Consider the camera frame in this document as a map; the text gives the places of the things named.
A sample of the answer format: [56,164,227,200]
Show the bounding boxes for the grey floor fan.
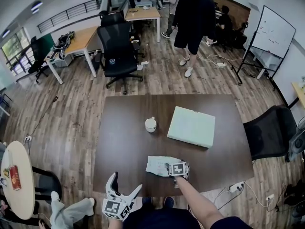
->
[287,117,305,163]

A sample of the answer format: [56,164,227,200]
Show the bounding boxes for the black floor fan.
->
[283,179,305,224]

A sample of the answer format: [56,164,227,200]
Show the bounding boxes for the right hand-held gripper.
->
[167,160,191,188]

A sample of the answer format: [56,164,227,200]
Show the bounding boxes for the long white floor cable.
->
[199,53,241,68]

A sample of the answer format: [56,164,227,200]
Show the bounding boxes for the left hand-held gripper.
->
[102,172,143,221]

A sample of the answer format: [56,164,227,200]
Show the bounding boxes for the dark green panel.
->
[39,33,55,54]

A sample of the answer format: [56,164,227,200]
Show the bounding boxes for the black mesh office chair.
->
[243,105,297,162]

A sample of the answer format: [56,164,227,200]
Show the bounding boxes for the whiteboard on black stand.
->
[230,5,296,90]

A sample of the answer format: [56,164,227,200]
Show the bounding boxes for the person's dark clothing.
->
[122,203,253,229]

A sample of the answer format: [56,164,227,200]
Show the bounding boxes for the black metal railing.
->
[37,0,102,34]

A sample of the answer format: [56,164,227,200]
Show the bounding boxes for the white drawer cabinet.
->
[54,55,73,68]

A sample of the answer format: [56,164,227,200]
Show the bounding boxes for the window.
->
[1,27,35,76]

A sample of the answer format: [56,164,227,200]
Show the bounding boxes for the wooden desk with white legs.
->
[125,7,162,42]
[44,25,102,85]

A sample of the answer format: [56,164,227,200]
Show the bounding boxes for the round beige table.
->
[0,141,35,220]

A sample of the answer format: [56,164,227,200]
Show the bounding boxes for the black power cable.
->
[214,184,245,211]

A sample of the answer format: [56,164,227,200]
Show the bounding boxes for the thin black floor cable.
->
[25,96,59,143]

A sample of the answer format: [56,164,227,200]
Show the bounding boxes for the white power cable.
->
[244,181,270,208]

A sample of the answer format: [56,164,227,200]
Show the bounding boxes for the pale green flat box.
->
[167,105,216,149]

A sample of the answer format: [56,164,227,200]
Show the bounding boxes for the black stool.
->
[31,166,62,201]

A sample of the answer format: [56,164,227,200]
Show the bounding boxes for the white low table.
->
[250,48,283,80]

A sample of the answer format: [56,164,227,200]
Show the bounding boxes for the person's right forearm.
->
[175,177,226,229]

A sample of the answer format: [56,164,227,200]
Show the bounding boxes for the black high-back office chair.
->
[99,10,124,27]
[96,22,145,95]

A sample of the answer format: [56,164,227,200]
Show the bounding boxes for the white mug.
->
[144,116,157,133]

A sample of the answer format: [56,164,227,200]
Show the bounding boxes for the black harness gear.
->
[52,31,75,61]

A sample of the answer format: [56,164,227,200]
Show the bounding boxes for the light wooden wall shelf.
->
[291,81,305,109]

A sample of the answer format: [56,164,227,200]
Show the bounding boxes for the black swivel chair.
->
[28,36,52,84]

